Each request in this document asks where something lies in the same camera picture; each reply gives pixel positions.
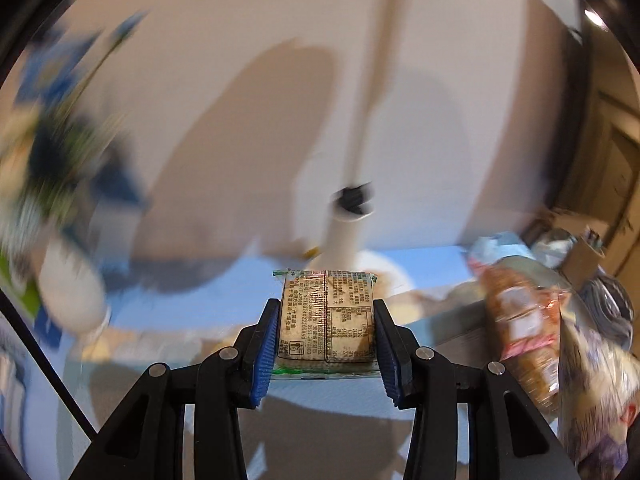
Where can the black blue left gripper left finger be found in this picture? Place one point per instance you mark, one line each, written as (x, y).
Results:
(143, 437)

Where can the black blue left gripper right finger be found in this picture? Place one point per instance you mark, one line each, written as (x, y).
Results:
(508, 436)

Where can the purple snack bag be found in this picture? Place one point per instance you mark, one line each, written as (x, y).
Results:
(599, 401)

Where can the red striped bread snack bag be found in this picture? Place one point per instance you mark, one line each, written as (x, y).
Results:
(524, 329)

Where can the small green edged snack pack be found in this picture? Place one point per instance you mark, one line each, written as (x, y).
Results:
(326, 325)

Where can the white ceramic flower vase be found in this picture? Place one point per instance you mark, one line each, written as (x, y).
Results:
(72, 290)

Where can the light blue tissue pack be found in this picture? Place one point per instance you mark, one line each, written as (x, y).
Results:
(487, 250)

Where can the white desk lamp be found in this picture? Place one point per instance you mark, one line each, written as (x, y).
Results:
(351, 207)

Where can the black wall monitor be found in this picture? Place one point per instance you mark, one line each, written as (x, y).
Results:
(568, 127)

